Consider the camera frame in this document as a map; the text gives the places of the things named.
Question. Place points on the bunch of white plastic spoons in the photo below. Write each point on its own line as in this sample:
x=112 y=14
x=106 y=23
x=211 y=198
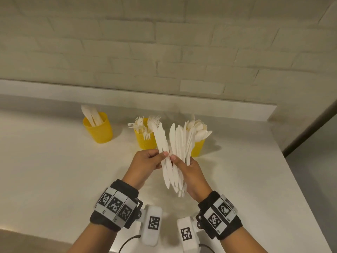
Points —
x=201 y=133

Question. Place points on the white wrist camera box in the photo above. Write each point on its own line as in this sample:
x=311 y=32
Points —
x=187 y=231
x=152 y=223

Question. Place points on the person's left forearm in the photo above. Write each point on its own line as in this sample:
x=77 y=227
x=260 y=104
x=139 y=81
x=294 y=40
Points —
x=92 y=239

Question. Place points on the single white plastic knife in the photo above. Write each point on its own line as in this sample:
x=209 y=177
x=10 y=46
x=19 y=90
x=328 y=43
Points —
x=162 y=144

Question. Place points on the person's left hand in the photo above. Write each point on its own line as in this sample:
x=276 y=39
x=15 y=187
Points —
x=139 y=165

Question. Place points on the black wristband with marker tiles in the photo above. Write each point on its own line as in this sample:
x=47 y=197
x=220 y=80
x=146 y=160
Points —
x=219 y=216
x=115 y=205

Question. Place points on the person's left thumb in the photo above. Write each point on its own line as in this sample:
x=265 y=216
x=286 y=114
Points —
x=159 y=153

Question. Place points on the bunch of white plastic knives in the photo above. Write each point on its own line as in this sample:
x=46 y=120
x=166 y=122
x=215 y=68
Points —
x=180 y=144

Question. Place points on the person's right forearm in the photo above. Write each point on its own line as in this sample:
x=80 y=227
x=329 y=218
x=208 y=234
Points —
x=241 y=242

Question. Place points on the bunch of white plastic forks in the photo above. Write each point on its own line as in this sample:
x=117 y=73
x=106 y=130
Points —
x=143 y=125

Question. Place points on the person's right thumb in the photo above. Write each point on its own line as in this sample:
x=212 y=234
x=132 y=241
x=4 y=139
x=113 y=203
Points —
x=176 y=162

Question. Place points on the person's right hand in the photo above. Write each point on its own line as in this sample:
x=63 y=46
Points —
x=194 y=179

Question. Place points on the yellow plastic cup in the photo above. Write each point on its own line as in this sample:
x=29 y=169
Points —
x=101 y=131
x=198 y=148
x=143 y=142

